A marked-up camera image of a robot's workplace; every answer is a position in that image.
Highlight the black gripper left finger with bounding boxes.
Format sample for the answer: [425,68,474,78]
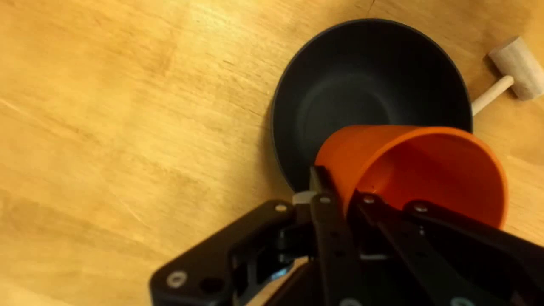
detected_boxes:
[148,165,377,306]

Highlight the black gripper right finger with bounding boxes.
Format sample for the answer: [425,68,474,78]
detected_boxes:
[352,192,544,306]

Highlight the orange plastic cup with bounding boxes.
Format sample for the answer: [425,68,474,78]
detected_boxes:
[313,124,510,229]

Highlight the black bowl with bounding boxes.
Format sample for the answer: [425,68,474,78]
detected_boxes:
[270,17,474,192]

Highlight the small wooden mallet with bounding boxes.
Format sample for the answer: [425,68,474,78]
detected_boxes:
[471,35,544,119]

